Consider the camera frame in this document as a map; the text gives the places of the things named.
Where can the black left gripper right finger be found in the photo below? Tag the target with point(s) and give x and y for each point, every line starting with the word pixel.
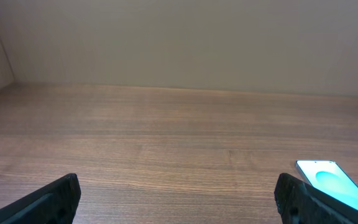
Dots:
pixel 299 202

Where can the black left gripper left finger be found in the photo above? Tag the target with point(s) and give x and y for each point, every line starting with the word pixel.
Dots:
pixel 55 203

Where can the blue screen smartphone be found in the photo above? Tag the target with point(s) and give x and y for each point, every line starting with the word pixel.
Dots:
pixel 328 177

